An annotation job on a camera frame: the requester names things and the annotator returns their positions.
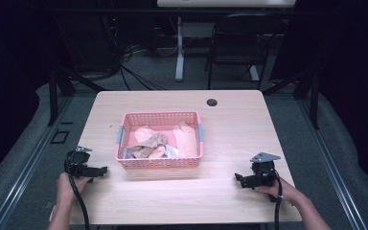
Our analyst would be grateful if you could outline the person's left hand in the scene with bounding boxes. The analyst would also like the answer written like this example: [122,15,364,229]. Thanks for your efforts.
[56,172,92,206]

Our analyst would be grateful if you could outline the aluminium floor rail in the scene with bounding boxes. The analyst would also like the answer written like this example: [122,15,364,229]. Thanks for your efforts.
[295,95,368,230]
[0,95,75,230]

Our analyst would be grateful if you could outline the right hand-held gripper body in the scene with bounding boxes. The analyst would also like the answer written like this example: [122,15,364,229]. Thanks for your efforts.
[248,151,282,189]

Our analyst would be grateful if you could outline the white background desk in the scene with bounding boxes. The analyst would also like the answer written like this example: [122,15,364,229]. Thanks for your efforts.
[155,0,297,83]

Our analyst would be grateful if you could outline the black floor socket frame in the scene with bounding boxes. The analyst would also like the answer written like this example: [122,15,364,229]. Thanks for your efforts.
[50,128,71,145]

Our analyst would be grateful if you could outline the tan brown sock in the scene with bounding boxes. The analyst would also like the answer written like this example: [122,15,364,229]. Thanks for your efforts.
[126,131,169,160]

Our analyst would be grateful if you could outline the black floor cables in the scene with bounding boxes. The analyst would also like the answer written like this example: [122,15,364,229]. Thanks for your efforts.
[102,15,180,92]

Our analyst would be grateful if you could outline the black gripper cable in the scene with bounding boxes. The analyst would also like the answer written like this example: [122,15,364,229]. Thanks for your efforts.
[267,169,285,230]
[66,158,91,230]

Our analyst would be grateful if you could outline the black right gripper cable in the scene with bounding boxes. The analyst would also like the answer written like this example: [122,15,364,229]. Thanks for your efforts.
[267,169,285,230]

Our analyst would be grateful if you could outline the person's right hand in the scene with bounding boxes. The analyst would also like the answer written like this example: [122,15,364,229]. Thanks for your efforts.
[254,177,302,206]

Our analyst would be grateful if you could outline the pink plastic basket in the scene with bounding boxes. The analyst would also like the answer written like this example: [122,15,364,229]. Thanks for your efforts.
[115,110,205,170]

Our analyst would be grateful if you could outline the white blue cloth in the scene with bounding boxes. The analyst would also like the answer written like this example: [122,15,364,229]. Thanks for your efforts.
[163,144,180,159]

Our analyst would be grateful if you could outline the black folding chair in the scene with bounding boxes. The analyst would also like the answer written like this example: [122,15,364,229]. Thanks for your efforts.
[204,12,286,91]

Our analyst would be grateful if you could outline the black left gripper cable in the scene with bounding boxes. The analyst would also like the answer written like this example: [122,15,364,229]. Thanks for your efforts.
[66,158,91,230]

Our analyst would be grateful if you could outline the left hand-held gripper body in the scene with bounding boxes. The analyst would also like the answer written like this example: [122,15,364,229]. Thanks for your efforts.
[64,146,93,178]

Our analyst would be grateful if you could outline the black metal stand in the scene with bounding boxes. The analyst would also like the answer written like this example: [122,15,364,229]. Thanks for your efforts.
[46,68,108,127]
[262,68,321,130]

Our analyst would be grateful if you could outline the light beige sock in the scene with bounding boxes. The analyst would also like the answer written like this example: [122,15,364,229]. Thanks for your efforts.
[133,125,158,144]

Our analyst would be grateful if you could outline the peach pink sock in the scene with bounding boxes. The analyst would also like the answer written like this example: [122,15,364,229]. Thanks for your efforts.
[172,120,199,159]

